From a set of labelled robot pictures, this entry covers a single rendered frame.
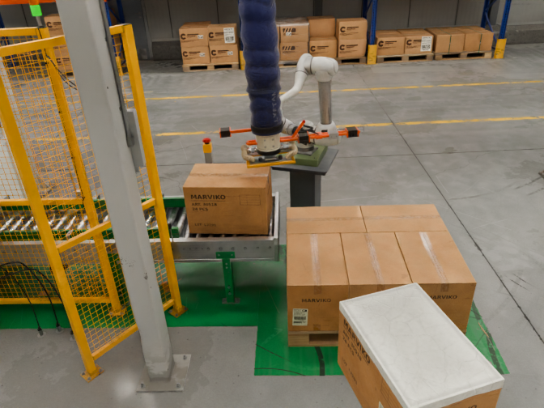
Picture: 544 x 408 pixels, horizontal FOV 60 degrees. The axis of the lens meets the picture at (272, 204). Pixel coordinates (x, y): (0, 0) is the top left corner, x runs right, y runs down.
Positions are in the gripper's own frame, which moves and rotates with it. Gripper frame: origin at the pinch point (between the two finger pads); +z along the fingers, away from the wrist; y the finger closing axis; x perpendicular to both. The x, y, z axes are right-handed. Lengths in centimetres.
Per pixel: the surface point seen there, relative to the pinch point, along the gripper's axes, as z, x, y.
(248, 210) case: -14, 19, 66
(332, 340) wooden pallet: 60, -33, 125
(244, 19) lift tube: -10, 77, -51
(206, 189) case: -31, 48, 62
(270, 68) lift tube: -3, 52, -31
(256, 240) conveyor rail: 0, 14, 82
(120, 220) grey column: 29, 128, 76
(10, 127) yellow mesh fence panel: 2, 183, 48
